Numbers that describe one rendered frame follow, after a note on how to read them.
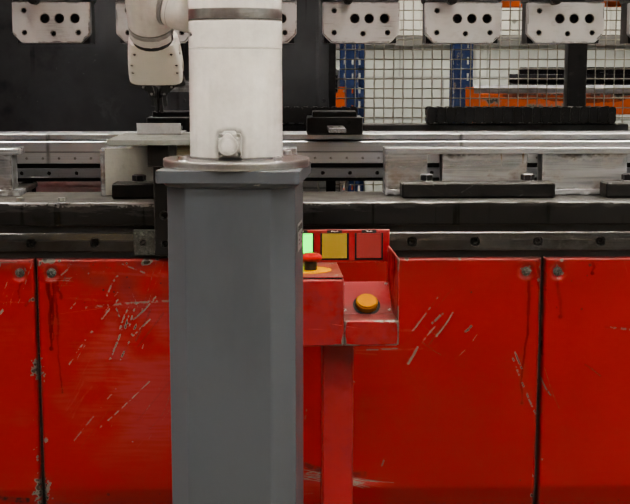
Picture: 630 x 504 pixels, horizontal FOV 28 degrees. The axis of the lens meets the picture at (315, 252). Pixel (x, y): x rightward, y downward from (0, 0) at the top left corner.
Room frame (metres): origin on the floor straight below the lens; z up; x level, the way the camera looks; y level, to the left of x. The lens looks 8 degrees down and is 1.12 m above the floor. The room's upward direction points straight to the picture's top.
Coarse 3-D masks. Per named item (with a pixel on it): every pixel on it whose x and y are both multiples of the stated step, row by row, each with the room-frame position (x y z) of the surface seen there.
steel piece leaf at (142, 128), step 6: (138, 126) 2.42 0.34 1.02; (144, 126) 2.42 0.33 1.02; (150, 126) 2.42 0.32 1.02; (156, 126) 2.42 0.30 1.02; (162, 126) 2.42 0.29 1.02; (168, 126) 2.42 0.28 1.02; (174, 126) 2.42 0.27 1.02; (180, 126) 2.42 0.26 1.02; (138, 132) 2.42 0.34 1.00; (144, 132) 2.42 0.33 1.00; (150, 132) 2.42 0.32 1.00; (156, 132) 2.42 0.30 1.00; (162, 132) 2.42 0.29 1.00; (168, 132) 2.42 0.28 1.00; (174, 132) 2.42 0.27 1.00; (180, 132) 2.42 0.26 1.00
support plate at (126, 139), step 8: (120, 136) 2.35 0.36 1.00; (128, 136) 2.35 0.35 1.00; (136, 136) 2.35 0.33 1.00; (144, 136) 2.35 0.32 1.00; (152, 136) 2.35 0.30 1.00; (160, 136) 2.35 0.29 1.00; (168, 136) 2.35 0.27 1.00; (176, 136) 2.35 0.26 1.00; (184, 136) 2.35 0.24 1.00; (112, 144) 2.23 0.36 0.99; (120, 144) 2.23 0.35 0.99; (128, 144) 2.23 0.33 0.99; (136, 144) 2.23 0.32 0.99; (144, 144) 2.23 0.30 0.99; (152, 144) 2.23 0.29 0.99; (160, 144) 2.23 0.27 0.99; (168, 144) 2.23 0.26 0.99; (176, 144) 2.24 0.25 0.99; (184, 144) 2.24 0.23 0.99
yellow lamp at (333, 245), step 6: (324, 234) 2.23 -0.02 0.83; (330, 234) 2.23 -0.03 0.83; (336, 234) 2.23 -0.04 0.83; (342, 234) 2.23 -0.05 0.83; (324, 240) 2.23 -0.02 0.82; (330, 240) 2.23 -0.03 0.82; (336, 240) 2.23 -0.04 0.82; (342, 240) 2.23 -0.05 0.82; (324, 246) 2.23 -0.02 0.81; (330, 246) 2.23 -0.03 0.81; (336, 246) 2.23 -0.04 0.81; (342, 246) 2.23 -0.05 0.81; (324, 252) 2.23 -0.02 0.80; (330, 252) 2.23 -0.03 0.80; (336, 252) 2.23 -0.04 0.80; (342, 252) 2.23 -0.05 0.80
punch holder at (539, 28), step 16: (528, 0) 2.49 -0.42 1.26; (544, 0) 2.49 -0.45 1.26; (576, 0) 2.49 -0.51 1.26; (592, 0) 2.49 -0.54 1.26; (528, 16) 2.48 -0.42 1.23; (544, 16) 2.48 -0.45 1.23; (560, 16) 2.50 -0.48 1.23; (576, 16) 2.50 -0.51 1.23; (592, 16) 2.49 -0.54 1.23; (528, 32) 2.48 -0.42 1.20; (544, 32) 2.48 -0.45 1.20; (560, 32) 2.48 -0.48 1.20; (576, 32) 2.49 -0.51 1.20; (592, 32) 2.50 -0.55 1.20
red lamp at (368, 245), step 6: (360, 234) 2.23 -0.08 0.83; (366, 234) 2.23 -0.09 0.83; (372, 234) 2.23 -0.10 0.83; (378, 234) 2.23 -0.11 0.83; (360, 240) 2.23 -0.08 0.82; (366, 240) 2.23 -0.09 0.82; (372, 240) 2.23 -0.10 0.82; (378, 240) 2.23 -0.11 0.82; (360, 246) 2.23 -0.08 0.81; (366, 246) 2.23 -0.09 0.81; (372, 246) 2.23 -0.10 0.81; (378, 246) 2.23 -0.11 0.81; (360, 252) 2.23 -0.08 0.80; (366, 252) 2.23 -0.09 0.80; (372, 252) 2.23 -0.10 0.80; (378, 252) 2.23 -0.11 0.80
